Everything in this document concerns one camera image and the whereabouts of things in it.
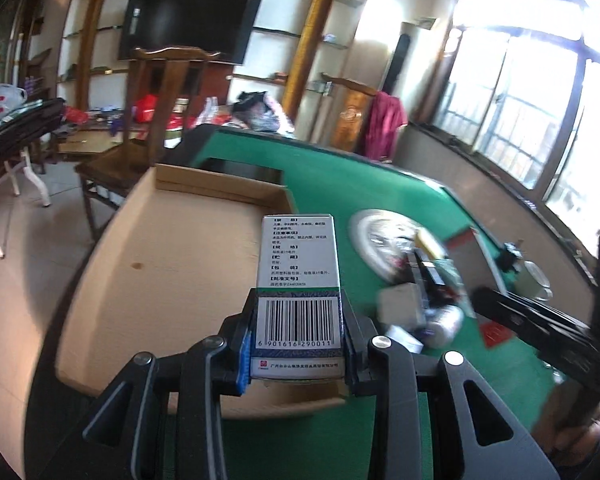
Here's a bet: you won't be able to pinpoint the white ceramic mug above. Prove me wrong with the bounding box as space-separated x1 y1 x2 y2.
515 260 554 302

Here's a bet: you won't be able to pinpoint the dark red hanging cloth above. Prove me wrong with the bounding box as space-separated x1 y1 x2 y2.
363 91 408 162

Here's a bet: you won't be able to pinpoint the wooden chair with carving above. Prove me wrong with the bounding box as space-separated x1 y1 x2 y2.
309 73 379 152

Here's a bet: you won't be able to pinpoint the wooden chair near table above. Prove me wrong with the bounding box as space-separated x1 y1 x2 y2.
74 46 220 240

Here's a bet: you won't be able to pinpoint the white barcode medicine box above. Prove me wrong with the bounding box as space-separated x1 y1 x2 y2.
250 214 344 382

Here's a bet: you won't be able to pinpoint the black cylindrical motor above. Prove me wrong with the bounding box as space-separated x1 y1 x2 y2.
495 240 524 273

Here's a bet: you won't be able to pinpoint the black folding side table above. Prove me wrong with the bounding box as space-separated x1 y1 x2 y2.
0 98 66 259

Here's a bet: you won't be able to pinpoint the brown cardboard box tray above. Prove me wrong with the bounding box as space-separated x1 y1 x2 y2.
56 165 344 419

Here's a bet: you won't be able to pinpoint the black bag pile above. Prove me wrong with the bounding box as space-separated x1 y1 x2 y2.
232 92 294 136

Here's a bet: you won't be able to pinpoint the black wall television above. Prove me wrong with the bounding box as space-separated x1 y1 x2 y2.
118 0 262 65

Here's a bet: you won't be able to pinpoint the round centre table disc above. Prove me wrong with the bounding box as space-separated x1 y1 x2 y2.
348 208 449 285

